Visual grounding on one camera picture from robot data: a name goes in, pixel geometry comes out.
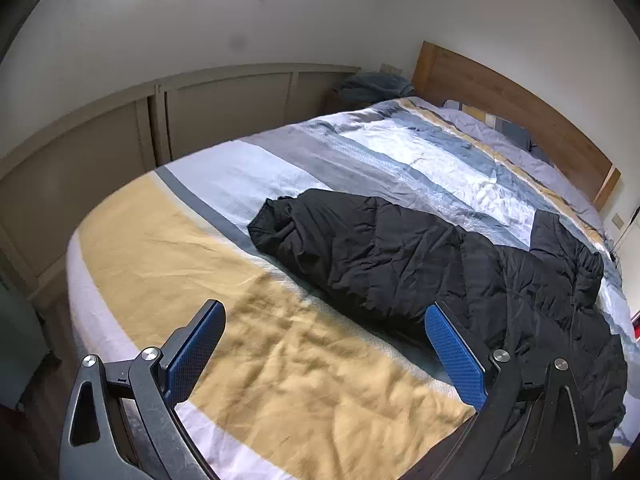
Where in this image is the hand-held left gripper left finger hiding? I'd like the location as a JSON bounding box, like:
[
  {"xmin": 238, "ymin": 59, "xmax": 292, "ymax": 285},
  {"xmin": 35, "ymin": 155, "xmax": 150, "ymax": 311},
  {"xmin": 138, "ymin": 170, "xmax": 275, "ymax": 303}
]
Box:
[{"xmin": 59, "ymin": 299, "xmax": 227, "ymax": 480}]

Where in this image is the striped duvet bed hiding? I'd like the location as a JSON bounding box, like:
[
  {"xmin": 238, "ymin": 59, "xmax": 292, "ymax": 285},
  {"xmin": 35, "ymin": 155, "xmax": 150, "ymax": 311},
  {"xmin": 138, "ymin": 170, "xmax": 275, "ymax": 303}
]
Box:
[{"xmin": 65, "ymin": 96, "xmax": 640, "ymax": 480}]

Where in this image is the black puffer jacket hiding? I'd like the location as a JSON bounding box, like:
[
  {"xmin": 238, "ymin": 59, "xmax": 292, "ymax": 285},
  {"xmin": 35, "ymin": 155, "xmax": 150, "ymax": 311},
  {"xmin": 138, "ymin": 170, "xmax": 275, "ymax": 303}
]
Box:
[{"xmin": 247, "ymin": 188, "xmax": 628, "ymax": 461}]

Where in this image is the wooden headboard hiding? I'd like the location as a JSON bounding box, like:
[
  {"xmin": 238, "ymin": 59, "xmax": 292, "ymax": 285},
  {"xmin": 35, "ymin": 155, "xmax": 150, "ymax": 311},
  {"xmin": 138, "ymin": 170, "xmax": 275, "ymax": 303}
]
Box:
[{"xmin": 411, "ymin": 41, "xmax": 622, "ymax": 211}]

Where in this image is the blue grey cloth pile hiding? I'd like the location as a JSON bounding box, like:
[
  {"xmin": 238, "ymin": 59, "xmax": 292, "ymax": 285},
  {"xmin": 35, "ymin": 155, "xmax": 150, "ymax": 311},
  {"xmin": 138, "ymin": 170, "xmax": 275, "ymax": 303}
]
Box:
[{"xmin": 325, "ymin": 72, "xmax": 415, "ymax": 111}]

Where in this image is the striped pillow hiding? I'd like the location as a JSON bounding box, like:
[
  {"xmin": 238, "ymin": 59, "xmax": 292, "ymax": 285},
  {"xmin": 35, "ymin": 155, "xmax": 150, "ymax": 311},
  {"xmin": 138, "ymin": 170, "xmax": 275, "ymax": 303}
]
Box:
[{"xmin": 442, "ymin": 99, "xmax": 532, "ymax": 153}]

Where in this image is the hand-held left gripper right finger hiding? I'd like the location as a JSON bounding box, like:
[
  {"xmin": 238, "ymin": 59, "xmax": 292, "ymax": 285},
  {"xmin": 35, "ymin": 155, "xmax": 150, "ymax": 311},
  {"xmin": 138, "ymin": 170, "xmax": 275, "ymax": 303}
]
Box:
[{"xmin": 400, "ymin": 301, "xmax": 591, "ymax": 480}]

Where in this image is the beige wall panel cover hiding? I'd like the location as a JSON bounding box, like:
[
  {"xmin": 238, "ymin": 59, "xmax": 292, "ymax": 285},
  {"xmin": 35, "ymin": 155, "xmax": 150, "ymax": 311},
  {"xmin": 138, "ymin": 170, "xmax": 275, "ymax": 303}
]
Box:
[{"xmin": 0, "ymin": 62, "xmax": 362, "ymax": 361}]

